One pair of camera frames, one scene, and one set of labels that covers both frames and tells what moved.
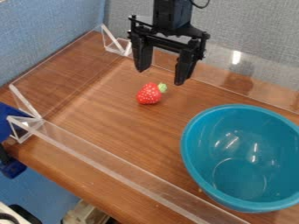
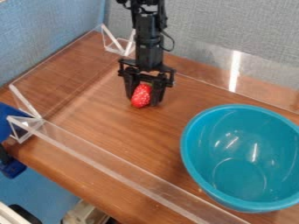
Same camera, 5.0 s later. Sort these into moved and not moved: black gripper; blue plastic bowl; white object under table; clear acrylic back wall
Moved: black gripper
Not moved: white object under table; blue plastic bowl; clear acrylic back wall
